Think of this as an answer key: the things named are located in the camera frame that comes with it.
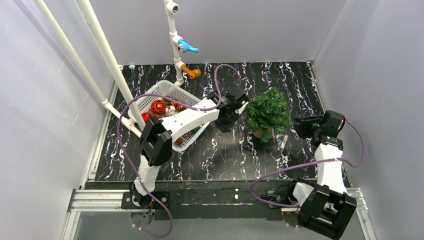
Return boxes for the orange pipe valve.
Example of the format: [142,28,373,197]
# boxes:
[181,64,202,80]

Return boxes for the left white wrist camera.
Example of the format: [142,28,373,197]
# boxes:
[234,101,249,115]

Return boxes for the aluminium frame rail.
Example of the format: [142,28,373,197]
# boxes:
[61,79,133,240]

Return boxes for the thin white diagonal pole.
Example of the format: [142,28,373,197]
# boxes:
[34,0,142,137]

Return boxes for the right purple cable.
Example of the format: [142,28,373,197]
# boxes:
[249,120,365,210]

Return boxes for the white pvc pipe stand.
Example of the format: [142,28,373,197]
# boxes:
[163,0,185,87]

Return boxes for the thick white diagonal pole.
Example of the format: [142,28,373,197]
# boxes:
[76,0,146,130]

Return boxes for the white plastic basket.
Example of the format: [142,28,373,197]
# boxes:
[135,80,219,152]

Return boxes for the blue pipe valve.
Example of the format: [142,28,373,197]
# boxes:
[177,38,199,54]

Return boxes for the small green christmas tree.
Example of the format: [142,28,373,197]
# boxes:
[247,87,292,143]

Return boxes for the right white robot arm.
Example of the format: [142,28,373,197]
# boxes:
[290,110,357,240]

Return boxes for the brown pine cone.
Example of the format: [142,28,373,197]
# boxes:
[174,137,184,147]

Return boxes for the red patterned ornament ball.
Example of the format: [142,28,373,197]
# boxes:
[150,99,167,115]

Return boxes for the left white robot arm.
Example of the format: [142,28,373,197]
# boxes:
[133,93,249,197]

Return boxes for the red shiny ornament ball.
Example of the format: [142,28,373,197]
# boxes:
[141,112,152,123]

